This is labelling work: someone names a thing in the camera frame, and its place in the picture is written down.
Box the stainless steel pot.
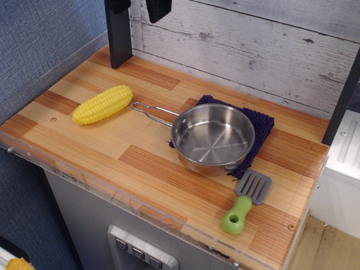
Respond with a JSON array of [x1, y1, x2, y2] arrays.
[[131, 102, 256, 176]]

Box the yellow plastic corn cob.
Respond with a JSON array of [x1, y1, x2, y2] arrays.
[[72, 85, 133, 125]]

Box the purple folded towel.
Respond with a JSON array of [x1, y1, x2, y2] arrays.
[[170, 95, 275, 177]]

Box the grey cabinet front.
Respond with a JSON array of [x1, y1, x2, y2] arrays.
[[45, 171, 239, 270]]

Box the white ribbed sink counter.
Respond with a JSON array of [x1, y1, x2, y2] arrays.
[[326, 110, 360, 180]]

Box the silver dispenser button panel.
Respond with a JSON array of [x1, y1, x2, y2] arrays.
[[107, 224, 179, 270]]

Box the yellow object bottom left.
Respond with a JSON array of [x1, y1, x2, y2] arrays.
[[4, 258, 36, 270]]

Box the dark left vertical post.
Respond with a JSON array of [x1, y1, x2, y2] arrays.
[[104, 2, 133, 69]]

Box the dark vertical post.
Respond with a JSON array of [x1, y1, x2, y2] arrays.
[[104, 2, 133, 69], [321, 0, 360, 148]]

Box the clear acrylic guard rail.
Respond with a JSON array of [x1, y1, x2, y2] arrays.
[[0, 25, 335, 270]]

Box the grey spatula green handle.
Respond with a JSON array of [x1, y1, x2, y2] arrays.
[[221, 170, 272, 235]]

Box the dark right vertical post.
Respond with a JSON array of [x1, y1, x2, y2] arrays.
[[321, 0, 360, 148]]

